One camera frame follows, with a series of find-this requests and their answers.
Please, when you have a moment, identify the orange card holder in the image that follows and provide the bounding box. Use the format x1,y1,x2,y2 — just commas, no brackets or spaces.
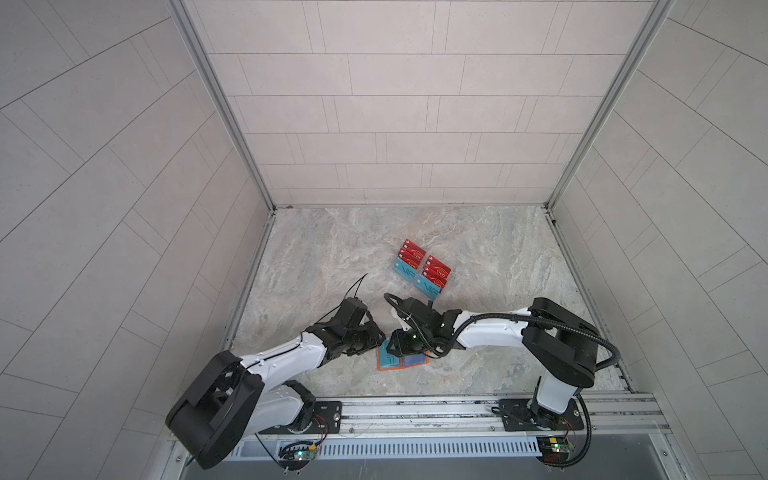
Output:
376,341,429,372

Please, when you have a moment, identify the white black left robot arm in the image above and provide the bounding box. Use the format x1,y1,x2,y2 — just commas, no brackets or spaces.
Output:
165,297,385,470

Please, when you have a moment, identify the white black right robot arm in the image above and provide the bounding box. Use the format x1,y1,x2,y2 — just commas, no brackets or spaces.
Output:
384,293,617,415

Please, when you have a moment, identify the teal card right stack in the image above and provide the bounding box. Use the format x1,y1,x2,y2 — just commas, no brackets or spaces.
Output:
414,275,442,301

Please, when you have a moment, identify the teal card stack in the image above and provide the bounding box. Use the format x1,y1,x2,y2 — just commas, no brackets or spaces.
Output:
414,275,442,301
393,258,418,283

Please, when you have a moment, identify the red card right stack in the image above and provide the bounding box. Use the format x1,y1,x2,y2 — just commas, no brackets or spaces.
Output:
422,255,451,290

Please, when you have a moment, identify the red card stack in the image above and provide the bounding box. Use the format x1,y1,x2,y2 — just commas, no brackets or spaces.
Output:
398,239,426,270
422,255,451,290

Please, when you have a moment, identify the teal card left stack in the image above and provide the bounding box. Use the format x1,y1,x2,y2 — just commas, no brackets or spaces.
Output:
393,258,418,283

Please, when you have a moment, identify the red card left stack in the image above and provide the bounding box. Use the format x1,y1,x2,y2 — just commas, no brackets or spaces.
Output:
398,239,426,270

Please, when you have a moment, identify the vent grille strip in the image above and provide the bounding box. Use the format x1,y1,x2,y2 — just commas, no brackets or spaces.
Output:
227,439,541,462

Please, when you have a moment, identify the left circuit board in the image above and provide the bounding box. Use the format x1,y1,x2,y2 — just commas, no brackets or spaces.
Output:
278,441,320,471

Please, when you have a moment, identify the circuit board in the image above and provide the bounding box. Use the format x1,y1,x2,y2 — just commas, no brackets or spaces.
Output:
536,436,575,465
278,441,320,471

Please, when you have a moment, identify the right circuit board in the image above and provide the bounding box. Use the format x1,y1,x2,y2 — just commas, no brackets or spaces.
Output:
536,436,575,465

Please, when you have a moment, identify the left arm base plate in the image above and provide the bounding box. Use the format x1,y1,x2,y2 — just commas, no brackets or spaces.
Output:
260,400,343,435

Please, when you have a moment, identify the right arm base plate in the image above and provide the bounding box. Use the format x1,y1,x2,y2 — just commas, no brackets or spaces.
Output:
492,398,585,432

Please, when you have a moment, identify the black corrugated cable conduit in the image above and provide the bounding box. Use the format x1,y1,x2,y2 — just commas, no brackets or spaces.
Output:
383,292,622,469

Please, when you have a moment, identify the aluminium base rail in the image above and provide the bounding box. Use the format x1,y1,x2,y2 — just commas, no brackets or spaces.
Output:
170,392,670,442

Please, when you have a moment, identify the aluminium corner post left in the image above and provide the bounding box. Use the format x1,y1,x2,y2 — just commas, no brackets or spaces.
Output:
167,0,277,216

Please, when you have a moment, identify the aluminium corner post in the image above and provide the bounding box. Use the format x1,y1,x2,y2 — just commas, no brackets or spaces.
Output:
167,0,277,216
544,0,674,213

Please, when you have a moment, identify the aluminium corner post right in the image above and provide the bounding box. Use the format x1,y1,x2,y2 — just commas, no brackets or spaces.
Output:
544,0,674,213

